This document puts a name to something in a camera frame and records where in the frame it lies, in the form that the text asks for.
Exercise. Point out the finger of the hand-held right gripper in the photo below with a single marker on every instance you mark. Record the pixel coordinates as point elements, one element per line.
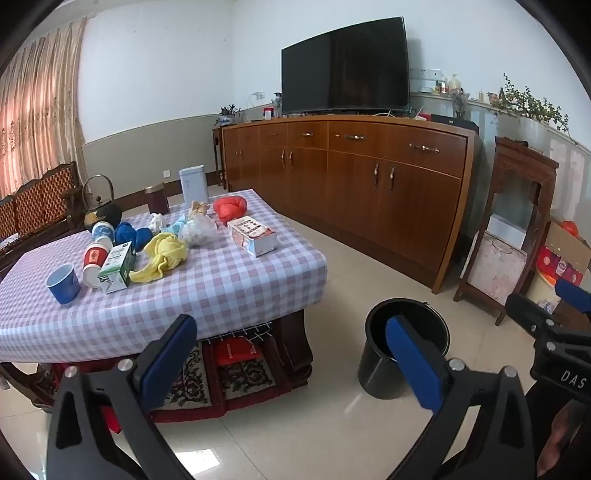
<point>572,295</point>
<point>531,316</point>

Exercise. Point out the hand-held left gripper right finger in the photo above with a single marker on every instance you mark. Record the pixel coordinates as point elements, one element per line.
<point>415,364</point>

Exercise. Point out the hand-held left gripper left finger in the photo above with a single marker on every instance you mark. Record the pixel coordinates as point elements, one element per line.
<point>170,357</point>

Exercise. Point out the black plastic bucket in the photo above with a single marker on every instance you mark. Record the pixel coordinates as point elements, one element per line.
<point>376,369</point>

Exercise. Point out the red paper cup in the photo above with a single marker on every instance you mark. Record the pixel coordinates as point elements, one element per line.
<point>94,261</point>

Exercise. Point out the blue patterned paper cup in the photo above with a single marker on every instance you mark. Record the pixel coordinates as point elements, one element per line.
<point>102,229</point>
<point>64,286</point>

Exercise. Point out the clear plastic bag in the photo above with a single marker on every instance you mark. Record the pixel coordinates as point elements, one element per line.
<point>198,230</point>

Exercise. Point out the white tissue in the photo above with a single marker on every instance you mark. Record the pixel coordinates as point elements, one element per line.
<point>156,222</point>

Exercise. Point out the person's right hand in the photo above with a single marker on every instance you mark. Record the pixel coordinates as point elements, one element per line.
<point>556,443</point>

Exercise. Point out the open cardboard box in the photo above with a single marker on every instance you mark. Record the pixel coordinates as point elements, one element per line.
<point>565,244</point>

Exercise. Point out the pink printed bag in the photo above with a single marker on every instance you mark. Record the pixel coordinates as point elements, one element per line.
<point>496,274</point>

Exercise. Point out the red bag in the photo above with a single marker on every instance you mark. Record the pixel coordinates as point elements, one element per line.
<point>238,353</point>

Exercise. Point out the red patterned rug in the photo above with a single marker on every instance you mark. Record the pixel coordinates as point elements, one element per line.
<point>244,383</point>

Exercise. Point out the checked tablecloth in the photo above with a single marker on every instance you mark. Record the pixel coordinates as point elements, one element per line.
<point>207,286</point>

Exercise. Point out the green white carton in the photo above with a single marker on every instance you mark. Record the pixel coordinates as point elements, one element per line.
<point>117,270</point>

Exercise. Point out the yellow cloth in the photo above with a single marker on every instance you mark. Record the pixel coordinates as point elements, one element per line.
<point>166,251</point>

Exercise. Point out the carved wooden side stand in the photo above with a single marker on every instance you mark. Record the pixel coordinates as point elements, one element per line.
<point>547,184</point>

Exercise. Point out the light blue cloth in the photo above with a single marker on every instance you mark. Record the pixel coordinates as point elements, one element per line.
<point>178,227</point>

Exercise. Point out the printed carton box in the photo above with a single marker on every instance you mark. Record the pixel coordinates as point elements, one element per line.
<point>251,235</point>

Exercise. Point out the black iron kettle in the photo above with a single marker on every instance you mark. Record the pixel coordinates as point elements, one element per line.
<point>102,216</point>

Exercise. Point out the dark red canister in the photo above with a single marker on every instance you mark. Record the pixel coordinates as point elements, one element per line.
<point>157,201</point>

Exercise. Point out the red cloth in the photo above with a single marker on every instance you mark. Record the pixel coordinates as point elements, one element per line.
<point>230,208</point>

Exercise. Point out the white tin box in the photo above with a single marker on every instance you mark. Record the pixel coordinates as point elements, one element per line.
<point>193,184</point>

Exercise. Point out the brown wooden sideboard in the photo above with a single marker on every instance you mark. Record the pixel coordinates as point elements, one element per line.
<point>351,194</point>

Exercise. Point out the leafy green plant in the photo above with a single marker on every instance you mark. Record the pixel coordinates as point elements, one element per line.
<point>531,104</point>

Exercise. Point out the wooden bench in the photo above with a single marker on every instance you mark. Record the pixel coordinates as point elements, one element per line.
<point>41,203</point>

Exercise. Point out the dark wooden plant stand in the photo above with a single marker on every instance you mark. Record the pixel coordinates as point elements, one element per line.
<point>217,157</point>

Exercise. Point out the black box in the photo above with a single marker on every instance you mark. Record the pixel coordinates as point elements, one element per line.
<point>457,122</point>

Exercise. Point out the glass vase with dried flowers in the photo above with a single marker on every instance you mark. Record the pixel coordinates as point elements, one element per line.
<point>460,104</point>

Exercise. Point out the small potted plant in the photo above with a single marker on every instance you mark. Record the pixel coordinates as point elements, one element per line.
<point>229,113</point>

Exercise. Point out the white jar with red label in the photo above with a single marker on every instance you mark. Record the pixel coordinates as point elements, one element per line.
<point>268,113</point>

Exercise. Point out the white power strip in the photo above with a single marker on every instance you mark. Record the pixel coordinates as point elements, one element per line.
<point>427,74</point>

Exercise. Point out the beige patterned curtain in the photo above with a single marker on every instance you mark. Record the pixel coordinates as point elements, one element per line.
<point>32,115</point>

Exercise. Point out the black flat television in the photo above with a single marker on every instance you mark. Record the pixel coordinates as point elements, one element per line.
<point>344,69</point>

